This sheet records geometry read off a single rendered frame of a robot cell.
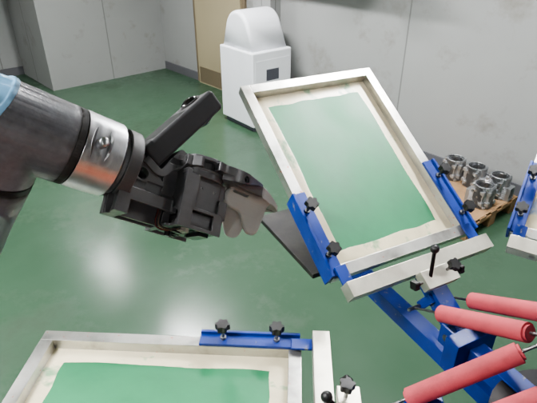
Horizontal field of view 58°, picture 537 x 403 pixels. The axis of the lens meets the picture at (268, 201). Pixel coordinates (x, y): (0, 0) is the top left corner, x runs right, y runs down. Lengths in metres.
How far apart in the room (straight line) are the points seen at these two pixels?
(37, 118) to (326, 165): 1.40
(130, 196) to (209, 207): 0.08
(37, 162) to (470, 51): 4.35
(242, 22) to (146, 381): 4.40
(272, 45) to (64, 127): 5.12
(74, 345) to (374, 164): 1.18
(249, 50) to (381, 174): 3.73
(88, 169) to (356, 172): 1.41
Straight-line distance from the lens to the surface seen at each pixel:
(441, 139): 4.92
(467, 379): 1.32
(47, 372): 1.62
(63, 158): 0.46
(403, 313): 1.76
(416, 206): 1.83
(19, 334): 3.27
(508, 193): 4.30
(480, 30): 4.58
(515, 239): 1.83
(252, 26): 5.42
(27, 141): 0.45
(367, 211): 1.72
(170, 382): 1.49
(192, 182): 0.51
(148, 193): 0.50
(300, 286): 3.26
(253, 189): 0.56
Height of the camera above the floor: 2.09
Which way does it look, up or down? 30 degrees down
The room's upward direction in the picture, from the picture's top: straight up
